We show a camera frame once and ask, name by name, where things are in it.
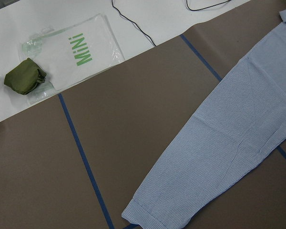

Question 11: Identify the thin black cable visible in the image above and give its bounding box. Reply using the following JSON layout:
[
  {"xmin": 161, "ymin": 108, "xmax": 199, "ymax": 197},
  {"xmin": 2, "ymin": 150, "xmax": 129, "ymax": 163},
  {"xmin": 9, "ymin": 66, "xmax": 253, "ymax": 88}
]
[{"xmin": 111, "ymin": 0, "xmax": 230, "ymax": 46}]

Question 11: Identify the clear plastic MiNi bag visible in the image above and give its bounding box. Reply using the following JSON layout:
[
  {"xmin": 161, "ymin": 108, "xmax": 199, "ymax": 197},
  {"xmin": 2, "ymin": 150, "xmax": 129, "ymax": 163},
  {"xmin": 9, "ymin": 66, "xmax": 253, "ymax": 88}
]
[{"xmin": 18, "ymin": 14, "xmax": 124, "ymax": 104}]

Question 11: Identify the green folded cloth pouch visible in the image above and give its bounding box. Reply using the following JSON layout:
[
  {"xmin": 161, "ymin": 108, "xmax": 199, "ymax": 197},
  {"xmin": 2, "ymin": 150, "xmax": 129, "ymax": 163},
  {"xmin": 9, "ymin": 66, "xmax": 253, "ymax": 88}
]
[{"xmin": 4, "ymin": 58, "xmax": 47, "ymax": 95}]

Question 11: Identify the light blue striped shirt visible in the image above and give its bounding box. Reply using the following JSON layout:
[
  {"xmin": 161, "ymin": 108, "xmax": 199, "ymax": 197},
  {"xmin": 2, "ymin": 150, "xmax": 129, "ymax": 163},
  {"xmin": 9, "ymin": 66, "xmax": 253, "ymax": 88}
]
[{"xmin": 122, "ymin": 10, "xmax": 286, "ymax": 229}]

